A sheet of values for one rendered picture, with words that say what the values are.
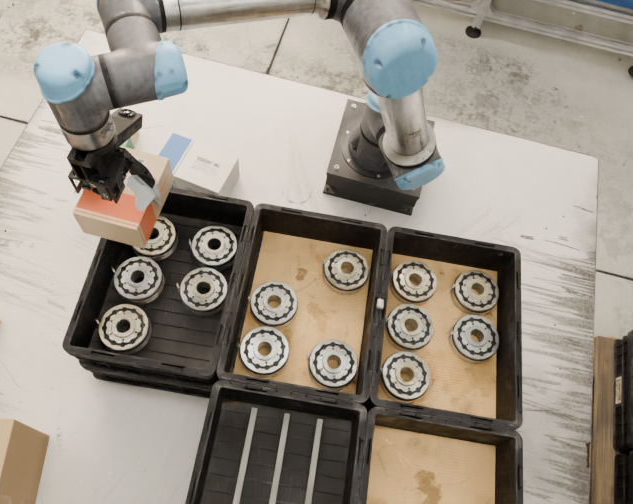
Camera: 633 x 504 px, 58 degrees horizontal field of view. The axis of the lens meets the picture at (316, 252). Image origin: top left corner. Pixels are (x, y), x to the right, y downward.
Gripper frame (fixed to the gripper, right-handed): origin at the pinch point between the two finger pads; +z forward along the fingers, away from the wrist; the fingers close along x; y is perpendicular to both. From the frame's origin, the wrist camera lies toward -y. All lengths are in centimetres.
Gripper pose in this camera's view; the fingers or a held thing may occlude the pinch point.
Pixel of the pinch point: (124, 191)
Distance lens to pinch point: 113.4
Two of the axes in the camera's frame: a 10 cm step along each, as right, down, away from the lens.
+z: -0.8, 4.3, 9.0
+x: 9.7, 2.5, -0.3
